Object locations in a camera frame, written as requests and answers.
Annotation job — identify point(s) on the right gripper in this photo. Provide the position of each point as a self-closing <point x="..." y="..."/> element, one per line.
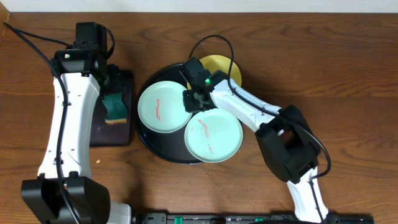
<point x="188" y="106"/>

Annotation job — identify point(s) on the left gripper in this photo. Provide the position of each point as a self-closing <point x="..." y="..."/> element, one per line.
<point x="117" y="76"/>

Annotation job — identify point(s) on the green yellow sponge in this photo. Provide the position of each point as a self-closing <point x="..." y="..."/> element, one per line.
<point x="116" y="109"/>

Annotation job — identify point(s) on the mint plate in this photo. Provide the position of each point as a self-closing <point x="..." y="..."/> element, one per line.
<point x="213" y="136"/>
<point x="160" y="107"/>

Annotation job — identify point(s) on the yellow plate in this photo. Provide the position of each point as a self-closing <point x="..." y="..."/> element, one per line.
<point x="219" y="62"/>

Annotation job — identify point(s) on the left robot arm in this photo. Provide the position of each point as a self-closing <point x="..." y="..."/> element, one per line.
<point x="93" y="107"/>

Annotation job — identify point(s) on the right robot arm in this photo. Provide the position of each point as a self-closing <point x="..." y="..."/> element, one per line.
<point x="288" y="146"/>

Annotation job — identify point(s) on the dark rectangular tray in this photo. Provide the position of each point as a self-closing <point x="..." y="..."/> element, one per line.
<point x="114" y="134"/>

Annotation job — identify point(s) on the round black tray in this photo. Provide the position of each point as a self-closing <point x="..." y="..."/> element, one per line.
<point x="168" y="146"/>

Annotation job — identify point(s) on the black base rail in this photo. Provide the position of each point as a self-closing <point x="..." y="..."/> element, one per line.
<point x="163" y="218"/>

